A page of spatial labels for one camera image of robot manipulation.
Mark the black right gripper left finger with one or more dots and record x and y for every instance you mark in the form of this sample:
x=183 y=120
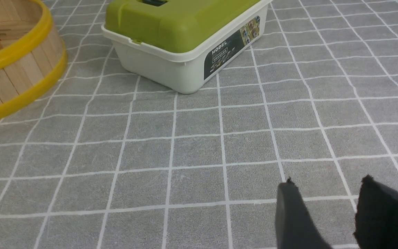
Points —
x=294 y=227

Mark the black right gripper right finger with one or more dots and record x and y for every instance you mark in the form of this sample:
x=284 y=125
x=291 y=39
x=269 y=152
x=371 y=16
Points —
x=376 y=219

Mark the yellow bamboo steamer base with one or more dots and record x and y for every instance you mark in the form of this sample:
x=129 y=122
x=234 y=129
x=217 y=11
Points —
x=32 y=53

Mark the grey checked tablecloth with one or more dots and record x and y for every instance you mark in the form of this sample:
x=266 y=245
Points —
x=108 y=159

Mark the green lidded white storage box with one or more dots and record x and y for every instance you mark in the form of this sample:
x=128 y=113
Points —
x=182 y=44

